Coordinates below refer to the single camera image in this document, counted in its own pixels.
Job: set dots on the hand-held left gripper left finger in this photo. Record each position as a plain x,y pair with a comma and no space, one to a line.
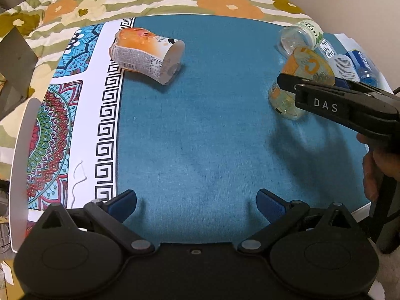
124,200

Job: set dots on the teal patterned tablecloth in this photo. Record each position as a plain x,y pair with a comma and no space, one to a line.
200,125

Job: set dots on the yellow labelled clear bottle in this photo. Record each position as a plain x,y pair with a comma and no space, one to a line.
300,68

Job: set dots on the green white labelled bottle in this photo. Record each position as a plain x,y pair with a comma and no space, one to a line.
300,36

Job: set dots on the blue plastic bottle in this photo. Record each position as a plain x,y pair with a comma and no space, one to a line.
364,65

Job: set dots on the grey folded board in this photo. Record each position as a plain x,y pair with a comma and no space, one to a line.
15,68

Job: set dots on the orange printed plastic cup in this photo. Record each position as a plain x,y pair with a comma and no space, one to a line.
143,53

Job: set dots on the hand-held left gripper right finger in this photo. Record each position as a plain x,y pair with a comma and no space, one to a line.
268,200

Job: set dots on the white thread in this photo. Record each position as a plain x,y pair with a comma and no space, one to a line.
78,181

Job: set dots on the white paper sheet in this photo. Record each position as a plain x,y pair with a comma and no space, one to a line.
347,39

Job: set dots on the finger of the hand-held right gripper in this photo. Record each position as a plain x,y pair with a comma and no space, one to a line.
341,83
290,81

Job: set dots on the person's right hand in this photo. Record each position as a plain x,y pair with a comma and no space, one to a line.
379,162

